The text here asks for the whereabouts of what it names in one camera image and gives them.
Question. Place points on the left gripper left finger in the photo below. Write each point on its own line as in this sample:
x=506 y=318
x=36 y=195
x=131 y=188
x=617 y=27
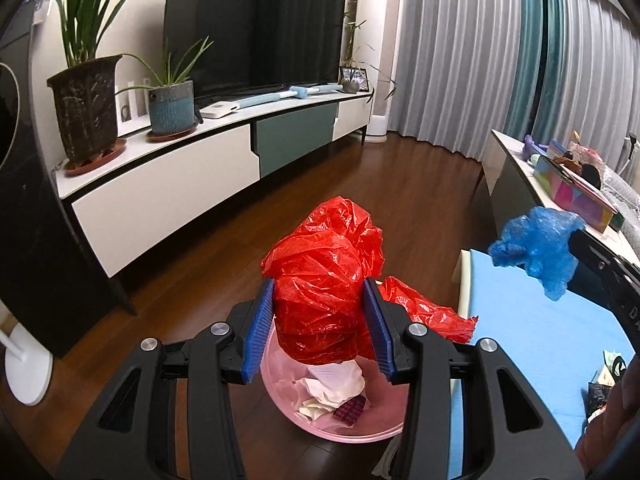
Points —
x=129 y=432

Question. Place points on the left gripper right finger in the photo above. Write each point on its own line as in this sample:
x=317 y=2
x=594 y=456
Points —
x=507 y=431

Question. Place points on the blue plastic bag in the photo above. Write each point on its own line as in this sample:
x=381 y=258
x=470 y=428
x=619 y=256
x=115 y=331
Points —
x=538 y=243

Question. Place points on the black pink patterned wrapper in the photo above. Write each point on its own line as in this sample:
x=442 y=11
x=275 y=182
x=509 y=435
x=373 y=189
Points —
x=350 y=411

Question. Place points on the cream paper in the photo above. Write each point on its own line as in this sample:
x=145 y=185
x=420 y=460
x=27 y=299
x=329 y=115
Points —
x=329 y=387

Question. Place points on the red plastic bag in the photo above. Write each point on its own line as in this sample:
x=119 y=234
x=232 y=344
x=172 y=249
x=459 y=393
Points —
x=318 y=272

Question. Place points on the person right hand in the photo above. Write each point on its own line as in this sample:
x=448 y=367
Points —
x=607 y=428

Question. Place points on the green white packet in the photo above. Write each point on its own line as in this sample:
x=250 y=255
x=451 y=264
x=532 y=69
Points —
x=610 y=374

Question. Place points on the blue table mat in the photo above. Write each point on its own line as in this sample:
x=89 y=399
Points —
x=557 y=345

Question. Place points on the colourful rectangular box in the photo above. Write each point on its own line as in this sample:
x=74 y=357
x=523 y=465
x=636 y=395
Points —
x=573 y=193

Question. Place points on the white fan base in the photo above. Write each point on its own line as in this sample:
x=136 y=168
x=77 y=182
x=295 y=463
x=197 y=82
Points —
x=28 y=366

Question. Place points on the teal curtain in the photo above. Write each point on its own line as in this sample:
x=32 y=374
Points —
x=540 y=71

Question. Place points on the white green tv cabinet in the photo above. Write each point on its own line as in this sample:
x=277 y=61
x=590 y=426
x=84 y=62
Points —
x=151 y=190

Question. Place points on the white standing air conditioner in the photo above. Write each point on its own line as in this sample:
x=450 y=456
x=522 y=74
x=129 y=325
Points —
x=377 y=40

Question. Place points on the grey curtain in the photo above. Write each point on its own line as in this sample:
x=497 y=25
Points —
x=457 y=62

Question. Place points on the bamboo plant by television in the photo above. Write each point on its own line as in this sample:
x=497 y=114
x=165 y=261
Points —
x=351 y=53

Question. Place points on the small plant blue pot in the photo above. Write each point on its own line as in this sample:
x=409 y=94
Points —
x=172 y=109

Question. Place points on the white remote box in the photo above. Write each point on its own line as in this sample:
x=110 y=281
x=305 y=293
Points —
x=219 y=109

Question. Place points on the tall plant dark pot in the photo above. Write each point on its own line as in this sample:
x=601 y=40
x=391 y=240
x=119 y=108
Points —
x=84 y=93

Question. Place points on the light blue stick massager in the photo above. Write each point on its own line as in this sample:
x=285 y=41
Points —
x=294 y=92

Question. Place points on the black flat screen television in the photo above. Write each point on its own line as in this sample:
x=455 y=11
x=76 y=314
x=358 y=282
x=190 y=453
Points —
x=257 y=46

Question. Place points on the small picture frame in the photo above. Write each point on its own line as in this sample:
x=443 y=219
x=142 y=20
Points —
x=354 y=79

